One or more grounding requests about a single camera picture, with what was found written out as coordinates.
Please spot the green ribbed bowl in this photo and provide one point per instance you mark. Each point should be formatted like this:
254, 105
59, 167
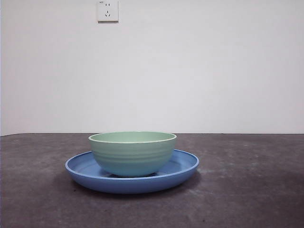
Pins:
133, 156

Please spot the blue round plate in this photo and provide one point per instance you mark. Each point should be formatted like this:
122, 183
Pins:
130, 187

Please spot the white wall socket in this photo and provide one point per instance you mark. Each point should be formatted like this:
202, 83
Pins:
108, 14

